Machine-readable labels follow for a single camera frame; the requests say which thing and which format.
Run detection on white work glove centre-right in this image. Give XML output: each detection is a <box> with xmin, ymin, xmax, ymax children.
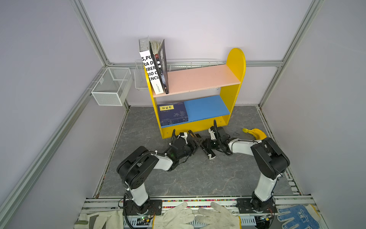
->
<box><xmin>195</xmin><ymin>202</ymin><xmax>242</xmax><ymax>229</ymax></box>

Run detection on black book yellow title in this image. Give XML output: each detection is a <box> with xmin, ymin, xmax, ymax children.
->
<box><xmin>188</xmin><ymin>130</ymin><xmax>216</xmax><ymax>160</ymax></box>

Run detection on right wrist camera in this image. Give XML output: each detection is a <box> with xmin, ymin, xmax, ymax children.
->
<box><xmin>208</xmin><ymin>128</ymin><xmax>217</xmax><ymax>140</ymax></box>

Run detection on white work glove centre-left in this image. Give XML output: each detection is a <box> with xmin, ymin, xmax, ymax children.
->
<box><xmin>152</xmin><ymin>202</ymin><xmax>195</xmax><ymax>229</ymax></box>

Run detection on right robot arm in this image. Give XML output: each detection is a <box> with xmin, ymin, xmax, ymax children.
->
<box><xmin>206</xmin><ymin>126</ymin><xmax>290</xmax><ymax>212</ymax></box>

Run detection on black wolf cover book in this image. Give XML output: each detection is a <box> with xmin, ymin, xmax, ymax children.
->
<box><xmin>149</xmin><ymin>39</ymin><xmax>169</xmax><ymax>94</ymax></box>

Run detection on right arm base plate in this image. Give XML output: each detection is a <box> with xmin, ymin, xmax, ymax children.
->
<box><xmin>236</xmin><ymin>198</ymin><xmax>277</xmax><ymax>214</ymax></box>

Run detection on white book black lettering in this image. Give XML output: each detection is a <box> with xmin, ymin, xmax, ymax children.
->
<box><xmin>139</xmin><ymin>37</ymin><xmax>165</xmax><ymax>94</ymax></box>

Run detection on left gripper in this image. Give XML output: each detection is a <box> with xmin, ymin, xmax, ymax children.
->
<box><xmin>177</xmin><ymin>137</ymin><xmax>204</xmax><ymax>161</ymax></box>

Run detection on blue book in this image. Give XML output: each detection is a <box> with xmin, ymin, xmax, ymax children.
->
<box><xmin>157</xmin><ymin>102</ymin><xmax>189</xmax><ymax>127</ymax></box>

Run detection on blue dotted work glove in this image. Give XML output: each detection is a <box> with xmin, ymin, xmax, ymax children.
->
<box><xmin>277</xmin><ymin>204</ymin><xmax>320</xmax><ymax>229</ymax></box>

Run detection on white mesh wall basket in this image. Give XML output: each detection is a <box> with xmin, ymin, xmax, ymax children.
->
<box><xmin>91</xmin><ymin>67</ymin><xmax>133</xmax><ymax>106</ymax></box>

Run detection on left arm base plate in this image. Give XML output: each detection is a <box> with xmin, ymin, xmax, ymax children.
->
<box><xmin>124</xmin><ymin>199</ymin><xmax>163</xmax><ymax>216</ymax></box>

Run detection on yellow toy banana bunch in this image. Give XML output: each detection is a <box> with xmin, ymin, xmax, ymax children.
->
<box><xmin>243</xmin><ymin>128</ymin><xmax>267</xmax><ymax>140</ymax></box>

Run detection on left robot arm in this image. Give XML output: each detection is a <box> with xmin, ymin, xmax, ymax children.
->
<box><xmin>116</xmin><ymin>130</ymin><xmax>203</xmax><ymax>207</ymax></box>

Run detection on yellow bookshelf pink blue shelves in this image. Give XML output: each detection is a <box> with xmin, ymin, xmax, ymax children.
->
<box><xmin>159</xmin><ymin>48</ymin><xmax>246</xmax><ymax>139</ymax></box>

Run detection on white wire basket behind shelf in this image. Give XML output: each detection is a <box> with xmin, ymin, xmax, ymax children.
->
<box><xmin>134</xmin><ymin>59</ymin><xmax>226</xmax><ymax>91</ymax></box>

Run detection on white work glove left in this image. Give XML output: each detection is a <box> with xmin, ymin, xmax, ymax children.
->
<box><xmin>73</xmin><ymin>210</ymin><xmax>124</xmax><ymax>229</ymax></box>

